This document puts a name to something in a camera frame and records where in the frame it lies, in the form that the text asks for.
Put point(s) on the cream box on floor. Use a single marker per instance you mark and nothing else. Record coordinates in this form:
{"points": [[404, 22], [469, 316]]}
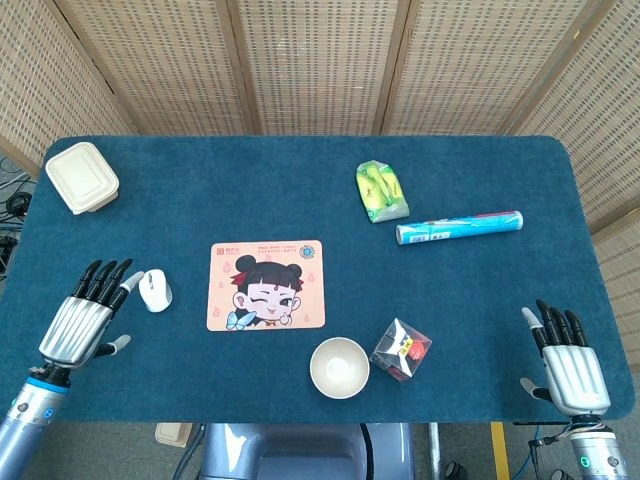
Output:
{"points": [[172, 434]]}

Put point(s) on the metal table leg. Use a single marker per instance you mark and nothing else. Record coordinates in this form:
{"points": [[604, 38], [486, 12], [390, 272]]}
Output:
{"points": [[434, 450]]}

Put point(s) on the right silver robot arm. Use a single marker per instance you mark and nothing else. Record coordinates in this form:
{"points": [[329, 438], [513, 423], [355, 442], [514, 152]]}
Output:
{"points": [[595, 447]]}

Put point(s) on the white computer mouse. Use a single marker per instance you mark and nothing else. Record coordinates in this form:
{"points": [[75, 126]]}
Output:
{"points": [[155, 290]]}

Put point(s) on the green snack bag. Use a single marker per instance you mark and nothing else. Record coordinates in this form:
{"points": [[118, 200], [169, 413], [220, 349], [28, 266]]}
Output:
{"points": [[380, 192]]}

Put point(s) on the cream round bowl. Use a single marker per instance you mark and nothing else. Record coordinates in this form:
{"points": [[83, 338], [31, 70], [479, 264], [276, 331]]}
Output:
{"points": [[339, 367]]}

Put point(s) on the yellow floor tape strip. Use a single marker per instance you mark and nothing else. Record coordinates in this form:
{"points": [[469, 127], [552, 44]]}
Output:
{"points": [[500, 450]]}

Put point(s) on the bamboo folding screen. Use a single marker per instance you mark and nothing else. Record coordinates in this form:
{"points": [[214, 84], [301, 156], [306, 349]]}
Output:
{"points": [[320, 60]]}

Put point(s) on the clear box with red toy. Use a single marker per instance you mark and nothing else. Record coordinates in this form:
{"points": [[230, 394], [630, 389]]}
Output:
{"points": [[400, 355]]}

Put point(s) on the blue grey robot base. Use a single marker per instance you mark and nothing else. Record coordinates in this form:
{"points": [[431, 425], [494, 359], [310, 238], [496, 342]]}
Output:
{"points": [[305, 452]]}

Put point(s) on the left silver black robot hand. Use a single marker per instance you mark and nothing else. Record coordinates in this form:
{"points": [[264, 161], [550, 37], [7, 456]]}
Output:
{"points": [[77, 320]]}

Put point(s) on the pink cartoon girl mouse pad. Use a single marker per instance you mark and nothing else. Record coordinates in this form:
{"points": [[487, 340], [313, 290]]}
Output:
{"points": [[266, 285]]}

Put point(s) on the blue plastic wrap roll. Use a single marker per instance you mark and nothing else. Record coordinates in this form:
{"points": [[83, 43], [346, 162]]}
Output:
{"points": [[460, 227]]}

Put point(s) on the cream lidded lunch box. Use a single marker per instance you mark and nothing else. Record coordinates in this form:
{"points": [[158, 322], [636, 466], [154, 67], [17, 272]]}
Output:
{"points": [[82, 177]]}

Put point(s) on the blue felt table mat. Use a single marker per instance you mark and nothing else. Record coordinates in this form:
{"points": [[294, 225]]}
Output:
{"points": [[320, 200]]}

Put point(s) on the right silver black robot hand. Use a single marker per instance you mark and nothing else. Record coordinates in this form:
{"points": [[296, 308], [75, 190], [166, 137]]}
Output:
{"points": [[570, 362]]}

